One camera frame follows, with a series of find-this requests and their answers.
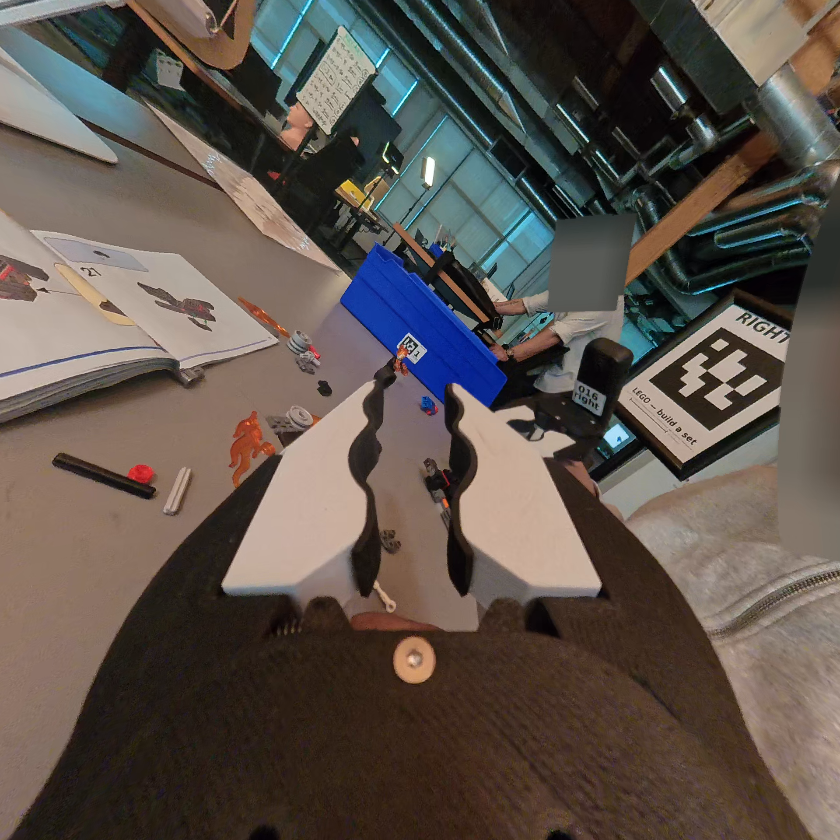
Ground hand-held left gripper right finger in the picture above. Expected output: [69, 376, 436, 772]
[445, 382, 603, 610]

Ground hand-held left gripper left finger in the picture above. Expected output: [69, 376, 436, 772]
[222, 377, 395, 610]

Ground black red lego assembly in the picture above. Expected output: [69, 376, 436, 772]
[422, 457, 455, 529]

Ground light grey lego bar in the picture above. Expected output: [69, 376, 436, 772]
[164, 466, 193, 516]

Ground long black lego bar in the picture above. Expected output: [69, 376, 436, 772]
[52, 453, 157, 500]

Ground lego instruction booklet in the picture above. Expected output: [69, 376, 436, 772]
[0, 210, 280, 424]

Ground orange transparent flame piece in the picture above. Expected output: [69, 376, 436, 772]
[228, 411, 277, 488]

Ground grey wheel hub on plate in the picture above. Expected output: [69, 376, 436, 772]
[266, 406, 322, 434]

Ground black white marker sign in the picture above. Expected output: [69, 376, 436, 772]
[617, 289, 791, 480]

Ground black office chair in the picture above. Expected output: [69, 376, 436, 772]
[423, 252, 503, 332]

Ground blue plastic bin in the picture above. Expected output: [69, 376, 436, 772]
[340, 243, 508, 408]

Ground orange transparent blade piece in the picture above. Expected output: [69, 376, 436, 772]
[238, 297, 291, 339]

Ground person's grey zip hoodie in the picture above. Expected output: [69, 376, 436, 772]
[617, 462, 840, 840]

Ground large white printed sheet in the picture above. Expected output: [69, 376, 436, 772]
[147, 101, 342, 270]

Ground white printed chart board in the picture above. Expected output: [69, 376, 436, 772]
[297, 26, 378, 135]

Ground white flat board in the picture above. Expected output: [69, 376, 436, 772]
[0, 46, 119, 165]

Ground silver ventilation duct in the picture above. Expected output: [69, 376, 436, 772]
[748, 66, 840, 173]

